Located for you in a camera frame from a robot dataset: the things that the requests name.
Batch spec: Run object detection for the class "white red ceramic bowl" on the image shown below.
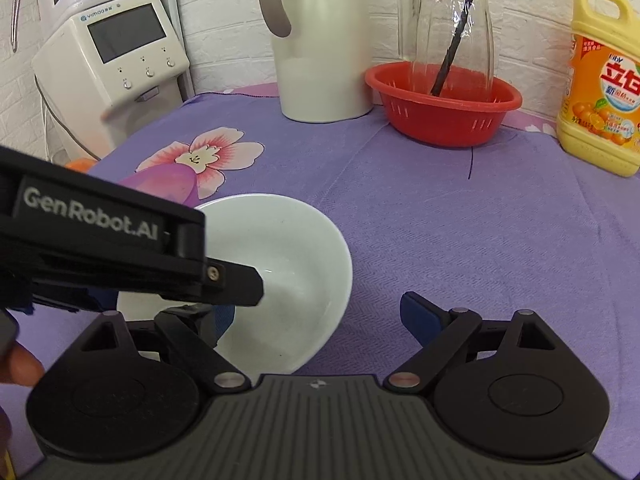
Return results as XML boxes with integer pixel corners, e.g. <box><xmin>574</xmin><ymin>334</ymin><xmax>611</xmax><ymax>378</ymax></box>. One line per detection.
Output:
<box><xmin>115</xmin><ymin>193</ymin><xmax>354</xmax><ymax>376</ymax></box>

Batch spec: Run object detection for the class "purple plastic bowl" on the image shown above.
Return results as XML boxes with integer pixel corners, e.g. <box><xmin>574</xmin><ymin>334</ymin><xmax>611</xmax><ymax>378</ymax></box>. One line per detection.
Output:
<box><xmin>118</xmin><ymin>162</ymin><xmax>200</xmax><ymax>207</ymax></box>

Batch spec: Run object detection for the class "person's left hand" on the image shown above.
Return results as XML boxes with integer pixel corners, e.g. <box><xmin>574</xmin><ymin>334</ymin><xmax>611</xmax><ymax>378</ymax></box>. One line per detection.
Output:
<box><xmin>0</xmin><ymin>342</ymin><xmax>44</xmax><ymax>387</ymax></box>

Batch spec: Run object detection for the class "orange plastic basin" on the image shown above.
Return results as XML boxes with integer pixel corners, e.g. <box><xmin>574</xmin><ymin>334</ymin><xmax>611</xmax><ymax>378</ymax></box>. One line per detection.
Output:
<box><xmin>65</xmin><ymin>158</ymin><xmax>98</xmax><ymax>174</ymax></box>

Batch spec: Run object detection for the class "purple floral tablecloth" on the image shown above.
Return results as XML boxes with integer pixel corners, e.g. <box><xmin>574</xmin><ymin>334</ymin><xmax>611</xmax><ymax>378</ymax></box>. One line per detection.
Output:
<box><xmin>18</xmin><ymin>93</ymin><xmax>639</xmax><ymax>479</ymax></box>

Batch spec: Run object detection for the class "white water dispenser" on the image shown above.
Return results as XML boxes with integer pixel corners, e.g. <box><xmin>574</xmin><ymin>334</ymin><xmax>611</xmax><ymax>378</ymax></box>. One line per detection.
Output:
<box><xmin>32</xmin><ymin>0</ymin><xmax>190</xmax><ymax>160</ymax></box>

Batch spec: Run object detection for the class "red plastic basket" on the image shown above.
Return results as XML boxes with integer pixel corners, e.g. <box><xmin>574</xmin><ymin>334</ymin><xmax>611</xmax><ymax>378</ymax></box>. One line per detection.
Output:
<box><xmin>366</xmin><ymin>61</ymin><xmax>523</xmax><ymax>148</ymax></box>

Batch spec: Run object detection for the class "black stick in jar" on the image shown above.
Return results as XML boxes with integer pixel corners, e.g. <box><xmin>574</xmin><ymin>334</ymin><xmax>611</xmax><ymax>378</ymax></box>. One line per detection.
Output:
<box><xmin>431</xmin><ymin>0</ymin><xmax>474</xmax><ymax>96</ymax></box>

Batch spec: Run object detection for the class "yellow detergent bottle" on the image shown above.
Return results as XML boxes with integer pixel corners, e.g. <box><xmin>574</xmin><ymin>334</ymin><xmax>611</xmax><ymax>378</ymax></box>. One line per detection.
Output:
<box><xmin>556</xmin><ymin>0</ymin><xmax>639</xmax><ymax>178</ymax></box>

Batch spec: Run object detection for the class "glass jar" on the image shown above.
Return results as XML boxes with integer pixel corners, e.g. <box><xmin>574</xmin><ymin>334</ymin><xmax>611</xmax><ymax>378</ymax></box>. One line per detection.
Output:
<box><xmin>398</xmin><ymin>0</ymin><xmax>495</xmax><ymax>101</ymax></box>

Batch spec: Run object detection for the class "white thermos jug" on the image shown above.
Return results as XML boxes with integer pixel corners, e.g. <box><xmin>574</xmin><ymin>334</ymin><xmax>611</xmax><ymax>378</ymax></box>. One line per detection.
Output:
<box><xmin>258</xmin><ymin>0</ymin><xmax>373</xmax><ymax>124</ymax></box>

